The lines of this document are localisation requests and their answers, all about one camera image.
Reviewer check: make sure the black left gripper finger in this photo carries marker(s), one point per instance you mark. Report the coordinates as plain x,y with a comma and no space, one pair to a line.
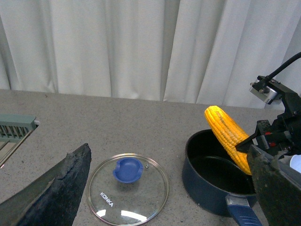
53,199

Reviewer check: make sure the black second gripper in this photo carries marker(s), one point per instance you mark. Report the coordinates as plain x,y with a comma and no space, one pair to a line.
277,185

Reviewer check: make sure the yellow corn cob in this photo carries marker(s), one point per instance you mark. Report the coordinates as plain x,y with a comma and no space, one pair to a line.
229,134

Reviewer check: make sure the glass pot lid blue knob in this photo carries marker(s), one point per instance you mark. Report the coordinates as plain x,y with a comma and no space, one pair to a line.
127,190

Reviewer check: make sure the light blue plastic cup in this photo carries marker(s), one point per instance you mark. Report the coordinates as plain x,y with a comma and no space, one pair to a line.
295,163

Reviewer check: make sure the dark blue saucepan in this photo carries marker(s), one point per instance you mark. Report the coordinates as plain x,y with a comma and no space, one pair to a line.
214,181

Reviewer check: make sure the green dish rack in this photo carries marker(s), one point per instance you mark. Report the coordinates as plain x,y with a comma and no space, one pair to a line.
14,130

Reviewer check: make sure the white curtain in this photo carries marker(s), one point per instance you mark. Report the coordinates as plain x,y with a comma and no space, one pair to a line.
192,51

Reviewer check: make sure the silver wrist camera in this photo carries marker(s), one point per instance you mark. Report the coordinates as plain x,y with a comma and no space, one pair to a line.
265,93

